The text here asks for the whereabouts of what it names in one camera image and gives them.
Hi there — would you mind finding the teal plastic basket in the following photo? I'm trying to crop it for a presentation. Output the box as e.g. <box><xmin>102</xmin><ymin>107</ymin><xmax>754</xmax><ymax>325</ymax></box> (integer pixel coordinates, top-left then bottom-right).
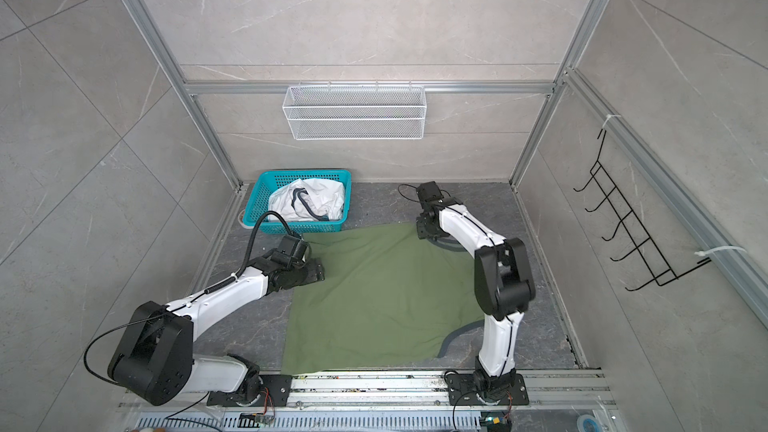
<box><xmin>239</xmin><ymin>170</ymin><xmax>352</xmax><ymax>234</ymax></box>

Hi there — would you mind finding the green tank top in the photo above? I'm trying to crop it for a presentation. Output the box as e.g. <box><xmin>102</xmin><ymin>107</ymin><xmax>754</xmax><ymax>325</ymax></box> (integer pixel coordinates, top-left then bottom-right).
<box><xmin>281</xmin><ymin>223</ymin><xmax>483</xmax><ymax>375</ymax></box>

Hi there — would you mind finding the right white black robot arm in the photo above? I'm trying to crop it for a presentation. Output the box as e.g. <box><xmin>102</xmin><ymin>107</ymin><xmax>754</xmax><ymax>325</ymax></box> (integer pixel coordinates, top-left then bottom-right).
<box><xmin>416</xmin><ymin>182</ymin><xmax>536</xmax><ymax>407</ymax></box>

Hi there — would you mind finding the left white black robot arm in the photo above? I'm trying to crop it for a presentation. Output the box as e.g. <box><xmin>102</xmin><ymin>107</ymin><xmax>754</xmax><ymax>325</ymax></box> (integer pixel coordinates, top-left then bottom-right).
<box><xmin>107</xmin><ymin>233</ymin><xmax>325</xmax><ymax>406</ymax></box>

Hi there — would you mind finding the white tank top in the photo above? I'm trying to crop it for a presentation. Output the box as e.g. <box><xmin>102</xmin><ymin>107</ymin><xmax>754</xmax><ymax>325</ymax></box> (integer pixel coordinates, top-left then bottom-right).
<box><xmin>268</xmin><ymin>178</ymin><xmax>346</xmax><ymax>222</ymax></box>

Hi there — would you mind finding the blue tape roll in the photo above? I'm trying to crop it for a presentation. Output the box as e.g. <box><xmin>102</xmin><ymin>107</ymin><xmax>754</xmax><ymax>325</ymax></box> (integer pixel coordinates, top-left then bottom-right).
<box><xmin>577</xmin><ymin>414</ymin><xmax>607</xmax><ymax>432</ymax></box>

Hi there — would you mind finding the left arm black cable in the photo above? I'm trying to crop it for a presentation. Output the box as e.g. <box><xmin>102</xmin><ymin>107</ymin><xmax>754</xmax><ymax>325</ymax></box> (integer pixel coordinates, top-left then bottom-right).
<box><xmin>82</xmin><ymin>209</ymin><xmax>301</xmax><ymax>388</ymax></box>

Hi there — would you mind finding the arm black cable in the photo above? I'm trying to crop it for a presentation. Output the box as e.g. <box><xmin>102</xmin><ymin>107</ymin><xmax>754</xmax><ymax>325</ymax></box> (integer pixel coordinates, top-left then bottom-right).
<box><xmin>397</xmin><ymin>182</ymin><xmax>517</xmax><ymax>367</ymax></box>
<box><xmin>82</xmin><ymin>209</ymin><xmax>301</xmax><ymax>388</ymax></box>

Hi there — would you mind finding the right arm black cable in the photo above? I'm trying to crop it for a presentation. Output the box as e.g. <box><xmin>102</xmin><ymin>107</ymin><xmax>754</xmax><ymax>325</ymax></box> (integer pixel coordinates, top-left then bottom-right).
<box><xmin>397</xmin><ymin>182</ymin><xmax>517</xmax><ymax>367</ymax></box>

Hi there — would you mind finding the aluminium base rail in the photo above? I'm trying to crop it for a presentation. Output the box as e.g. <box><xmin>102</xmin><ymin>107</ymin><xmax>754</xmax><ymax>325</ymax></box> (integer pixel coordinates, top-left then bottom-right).
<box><xmin>109</xmin><ymin>370</ymin><xmax>628</xmax><ymax>431</ymax></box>

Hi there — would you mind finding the white wire mesh shelf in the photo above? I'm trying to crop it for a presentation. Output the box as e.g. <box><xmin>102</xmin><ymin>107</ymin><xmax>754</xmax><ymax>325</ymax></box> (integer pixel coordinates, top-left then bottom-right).
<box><xmin>282</xmin><ymin>85</ymin><xmax>428</xmax><ymax>141</ymax></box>

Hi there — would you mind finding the black wire hook rack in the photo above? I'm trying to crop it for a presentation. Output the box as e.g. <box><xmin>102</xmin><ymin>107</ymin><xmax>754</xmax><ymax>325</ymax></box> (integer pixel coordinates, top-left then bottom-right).
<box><xmin>573</xmin><ymin>130</ymin><xmax>712</xmax><ymax>292</ymax></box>

